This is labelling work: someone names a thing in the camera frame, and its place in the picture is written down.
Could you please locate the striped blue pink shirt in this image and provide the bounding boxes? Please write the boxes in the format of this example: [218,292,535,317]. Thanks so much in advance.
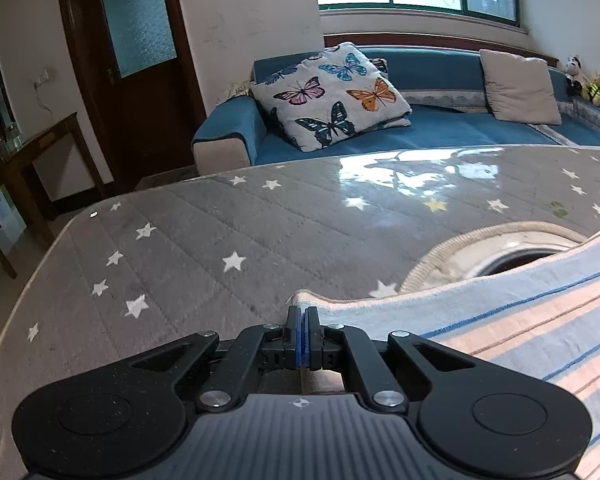
[290,231,600,479]

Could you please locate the grey star table cover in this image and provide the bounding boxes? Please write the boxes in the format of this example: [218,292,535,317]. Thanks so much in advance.
[0,145,600,479]

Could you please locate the round black induction cooktop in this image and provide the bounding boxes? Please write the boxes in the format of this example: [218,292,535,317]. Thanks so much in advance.
[400,221,588,294]

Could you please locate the butterfly print cushion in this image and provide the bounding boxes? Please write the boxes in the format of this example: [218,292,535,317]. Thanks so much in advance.
[251,42,412,153]

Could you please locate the blue sofa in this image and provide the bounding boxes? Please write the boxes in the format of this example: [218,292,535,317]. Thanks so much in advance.
[192,46,600,174]

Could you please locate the beige cushion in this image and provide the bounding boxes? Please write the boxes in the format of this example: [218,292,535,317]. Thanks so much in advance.
[479,49,562,125]

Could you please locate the dark wooden side table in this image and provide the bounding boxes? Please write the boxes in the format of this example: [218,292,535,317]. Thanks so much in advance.
[0,112,106,280]

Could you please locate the dark wooden door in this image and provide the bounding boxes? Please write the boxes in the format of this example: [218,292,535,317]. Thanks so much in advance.
[59,0,207,189]

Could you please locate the panda plush toy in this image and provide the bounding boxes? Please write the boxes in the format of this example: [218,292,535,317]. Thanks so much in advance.
[565,55,588,96]

